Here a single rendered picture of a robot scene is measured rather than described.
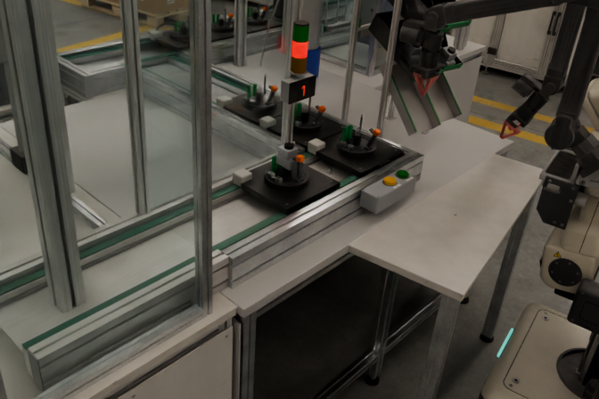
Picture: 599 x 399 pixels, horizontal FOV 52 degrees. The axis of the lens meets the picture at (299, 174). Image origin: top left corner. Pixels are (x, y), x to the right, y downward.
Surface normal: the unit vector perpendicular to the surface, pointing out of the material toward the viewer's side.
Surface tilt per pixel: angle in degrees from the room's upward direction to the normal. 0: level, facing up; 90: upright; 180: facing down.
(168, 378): 90
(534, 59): 90
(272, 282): 0
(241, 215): 0
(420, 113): 45
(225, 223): 0
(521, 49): 90
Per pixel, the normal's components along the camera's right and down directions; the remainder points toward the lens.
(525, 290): 0.07, -0.87
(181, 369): 0.73, 0.38
